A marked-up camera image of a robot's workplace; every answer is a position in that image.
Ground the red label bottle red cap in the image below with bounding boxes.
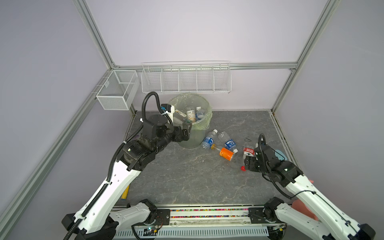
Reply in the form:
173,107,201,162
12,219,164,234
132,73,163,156
241,143,256,172

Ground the clear square bottle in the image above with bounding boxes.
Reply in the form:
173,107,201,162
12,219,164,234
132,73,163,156
175,110,187,119

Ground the white label milky bottle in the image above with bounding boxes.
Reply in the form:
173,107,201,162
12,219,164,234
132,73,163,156
187,107,196,122

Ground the orange label juice bottle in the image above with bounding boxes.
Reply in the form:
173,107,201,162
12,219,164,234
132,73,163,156
211,144,235,161

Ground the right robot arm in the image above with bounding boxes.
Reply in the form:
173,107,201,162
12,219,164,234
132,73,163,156
244,144,376,240

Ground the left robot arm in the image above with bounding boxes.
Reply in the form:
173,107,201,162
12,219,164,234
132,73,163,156
62,115,192,240

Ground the green mesh trash bin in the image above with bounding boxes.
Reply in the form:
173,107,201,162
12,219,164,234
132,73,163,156
169,93,213,149

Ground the light blue trowel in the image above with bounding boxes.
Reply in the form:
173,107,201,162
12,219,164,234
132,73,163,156
275,150,287,161

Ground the pink watering can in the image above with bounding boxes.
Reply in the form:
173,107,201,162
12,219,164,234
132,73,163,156
292,199,319,221

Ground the small white mesh basket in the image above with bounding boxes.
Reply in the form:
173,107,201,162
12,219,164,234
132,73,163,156
96,70,140,111

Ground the blue yellow garden fork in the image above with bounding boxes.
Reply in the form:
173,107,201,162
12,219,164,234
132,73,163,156
121,185,130,200

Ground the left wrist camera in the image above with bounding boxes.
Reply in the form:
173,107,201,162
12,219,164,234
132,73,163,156
161,104,175,124

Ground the long white wire shelf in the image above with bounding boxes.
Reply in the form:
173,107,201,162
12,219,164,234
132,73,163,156
141,61,232,94

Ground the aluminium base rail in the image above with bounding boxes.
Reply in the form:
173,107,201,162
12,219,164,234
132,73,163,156
110,204,289,229

